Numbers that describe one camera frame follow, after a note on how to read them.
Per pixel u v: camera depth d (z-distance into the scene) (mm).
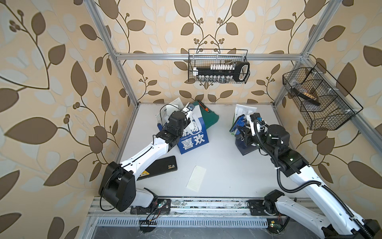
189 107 693
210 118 1107
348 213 388
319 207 438
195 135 889
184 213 736
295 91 763
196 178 849
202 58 912
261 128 573
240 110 876
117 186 417
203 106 1118
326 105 722
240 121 655
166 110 846
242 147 875
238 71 843
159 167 887
